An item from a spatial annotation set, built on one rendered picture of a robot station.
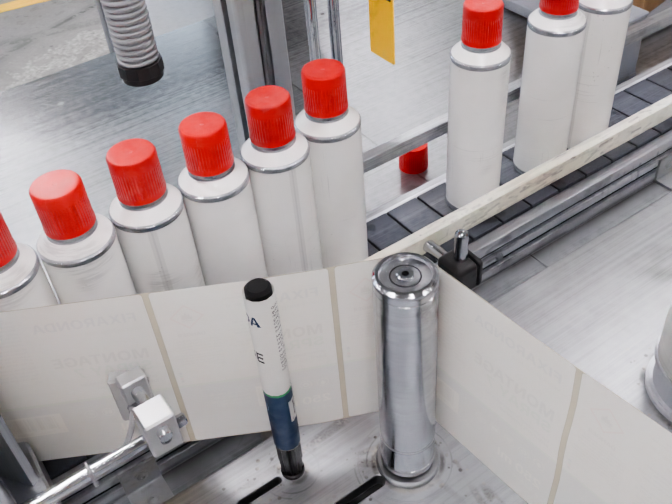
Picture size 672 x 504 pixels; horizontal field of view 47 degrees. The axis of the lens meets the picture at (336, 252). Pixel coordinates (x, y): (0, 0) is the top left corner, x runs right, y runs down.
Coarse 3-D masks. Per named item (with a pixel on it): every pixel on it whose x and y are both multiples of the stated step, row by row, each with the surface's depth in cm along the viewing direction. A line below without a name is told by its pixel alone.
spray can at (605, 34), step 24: (600, 0) 71; (624, 0) 71; (600, 24) 71; (624, 24) 72; (600, 48) 73; (600, 72) 75; (576, 96) 77; (600, 96) 76; (576, 120) 79; (600, 120) 78; (576, 144) 80
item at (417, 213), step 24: (624, 96) 89; (648, 96) 89; (624, 144) 82; (504, 168) 81; (600, 168) 80; (432, 192) 78; (552, 192) 77; (384, 216) 76; (408, 216) 76; (432, 216) 76; (504, 216) 75; (384, 240) 74
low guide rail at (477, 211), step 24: (624, 120) 79; (648, 120) 80; (600, 144) 77; (552, 168) 74; (576, 168) 77; (504, 192) 72; (528, 192) 74; (456, 216) 70; (480, 216) 72; (408, 240) 68
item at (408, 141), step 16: (656, 16) 85; (640, 32) 84; (512, 96) 77; (416, 128) 72; (432, 128) 72; (384, 144) 71; (400, 144) 71; (416, 144) 72; (368, 160) 70; (384, 160) 71
